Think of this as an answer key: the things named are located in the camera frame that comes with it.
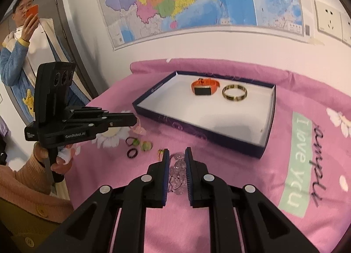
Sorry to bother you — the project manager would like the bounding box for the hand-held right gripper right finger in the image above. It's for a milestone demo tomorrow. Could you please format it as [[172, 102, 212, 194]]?
[[184, 147, 320, 253]]

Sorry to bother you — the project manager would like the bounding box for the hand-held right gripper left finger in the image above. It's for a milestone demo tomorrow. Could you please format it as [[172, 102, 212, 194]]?
[[34, 149, 170, 253]]

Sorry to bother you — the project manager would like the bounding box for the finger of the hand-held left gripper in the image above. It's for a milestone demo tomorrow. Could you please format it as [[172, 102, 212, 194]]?
[[65, 106, 116, 122], [90, 114, 137, 136]]

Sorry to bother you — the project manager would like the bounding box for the clear bead bracelet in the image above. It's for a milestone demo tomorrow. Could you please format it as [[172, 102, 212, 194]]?
[[167, 153, 190, 195]]

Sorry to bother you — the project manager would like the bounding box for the pink flower ring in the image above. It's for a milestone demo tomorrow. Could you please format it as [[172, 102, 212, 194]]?
[[130, 121, 149, 136]]

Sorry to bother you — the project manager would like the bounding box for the dark blue box tray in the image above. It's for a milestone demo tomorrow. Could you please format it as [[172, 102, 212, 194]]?
[[132, 70, 276, 158]]

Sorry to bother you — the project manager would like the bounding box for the person's left forearm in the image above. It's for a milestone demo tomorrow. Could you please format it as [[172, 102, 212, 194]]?
[[0, 157, 74, 215]]

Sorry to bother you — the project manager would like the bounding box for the person's left hand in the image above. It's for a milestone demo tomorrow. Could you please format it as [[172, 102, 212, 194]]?
[[33, 143, 74, 177]]

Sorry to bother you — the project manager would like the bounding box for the pink printed blanket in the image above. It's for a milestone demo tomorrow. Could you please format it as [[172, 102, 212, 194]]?
[[55, 58, 351, 253]]

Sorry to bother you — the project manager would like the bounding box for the grey door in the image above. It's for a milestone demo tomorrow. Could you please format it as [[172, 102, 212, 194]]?
[[34, 0, 108, 103]]

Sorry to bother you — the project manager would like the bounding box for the orange smart watch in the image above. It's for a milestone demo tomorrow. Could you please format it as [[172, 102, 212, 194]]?
[[191, 77, 221, 96]]

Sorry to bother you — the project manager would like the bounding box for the amber bangle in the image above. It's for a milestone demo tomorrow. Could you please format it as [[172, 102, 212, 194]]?
[[222, 84, 249, 103]]

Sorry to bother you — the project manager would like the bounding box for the orange phone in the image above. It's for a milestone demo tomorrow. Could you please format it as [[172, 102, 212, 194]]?
[[25, 4, 39, 19]]

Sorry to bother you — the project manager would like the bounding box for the olive buttoned garment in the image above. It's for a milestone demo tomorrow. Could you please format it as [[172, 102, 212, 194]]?
[[0, 197, 68, 253]]

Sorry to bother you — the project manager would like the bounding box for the white wall socket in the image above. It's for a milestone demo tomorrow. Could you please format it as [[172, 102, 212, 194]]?
[[340, 11, 351, 47], [314, 0, 343, 41]]

